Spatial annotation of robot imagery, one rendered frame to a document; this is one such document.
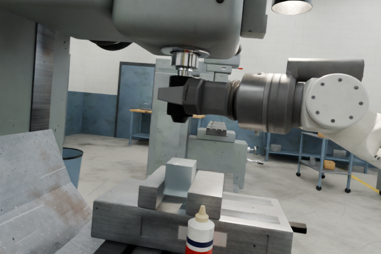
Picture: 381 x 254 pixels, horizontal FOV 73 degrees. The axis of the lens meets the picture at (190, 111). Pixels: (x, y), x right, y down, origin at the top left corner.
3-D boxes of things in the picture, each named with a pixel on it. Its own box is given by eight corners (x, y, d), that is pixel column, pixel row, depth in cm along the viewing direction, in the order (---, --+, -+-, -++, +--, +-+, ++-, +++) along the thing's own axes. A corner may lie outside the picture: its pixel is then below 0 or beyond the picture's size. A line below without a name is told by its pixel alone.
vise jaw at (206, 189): (223, 190, 58) (224, 173, 58) (220, 220, 44) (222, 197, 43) (196, 187, 59) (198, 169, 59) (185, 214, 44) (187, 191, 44)
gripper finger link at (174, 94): (160, 84, 44) (193, 86, 42) (159, 103, 44) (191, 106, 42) (155, 83, 43) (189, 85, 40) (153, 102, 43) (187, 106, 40)
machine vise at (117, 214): (274, 229, 57) (279, 180, 56) (290, 274, 42) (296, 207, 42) (123, 206, 62) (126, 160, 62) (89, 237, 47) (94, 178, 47)
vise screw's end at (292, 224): (303, 232, 50) (304, 221, 49) (306, 236, 48) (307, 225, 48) (282, 228, 50) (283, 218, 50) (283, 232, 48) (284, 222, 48)
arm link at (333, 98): (270, 134, 43) (350, 144, 38) (260, 128, 33) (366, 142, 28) (278, 67, 44) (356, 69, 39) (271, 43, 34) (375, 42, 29)
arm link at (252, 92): (212, 75, 49) (278, 77, 45) (208, 125, 50) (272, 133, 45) (184, 63, 38) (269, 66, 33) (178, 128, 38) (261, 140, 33)
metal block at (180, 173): (194, 187, 55) (197, 160, 55) (189, 198, 49) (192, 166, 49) (170, 184, 56) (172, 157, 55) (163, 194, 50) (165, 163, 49)
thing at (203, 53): (211, 59, 48) (212, 55, 48) (207, 50, 40) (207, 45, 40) (167, 56, 50) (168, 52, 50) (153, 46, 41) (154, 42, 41)
